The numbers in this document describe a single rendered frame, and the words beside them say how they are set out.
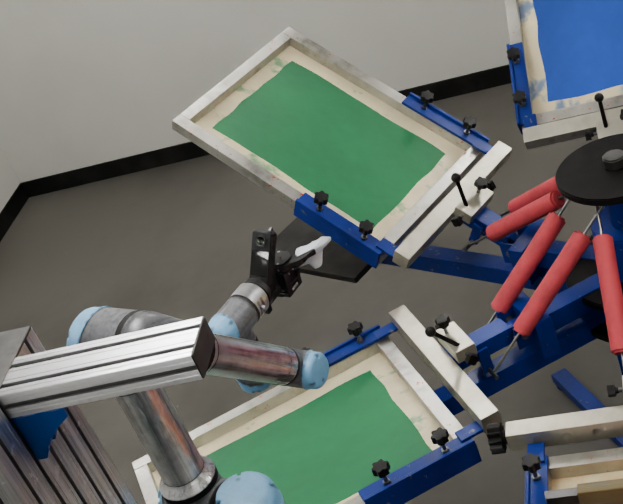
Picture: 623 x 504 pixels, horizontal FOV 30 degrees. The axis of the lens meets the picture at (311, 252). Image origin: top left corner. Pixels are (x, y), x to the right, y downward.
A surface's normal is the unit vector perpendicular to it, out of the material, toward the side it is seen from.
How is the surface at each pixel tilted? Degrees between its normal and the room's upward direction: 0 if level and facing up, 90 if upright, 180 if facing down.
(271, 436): 0
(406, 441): 0
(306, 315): 0
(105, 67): 90
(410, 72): 90
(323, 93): 32
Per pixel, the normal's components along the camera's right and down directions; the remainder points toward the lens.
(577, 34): -0.36, -0.36
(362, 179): 0.11, -0.61
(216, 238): -0.33, -0.80
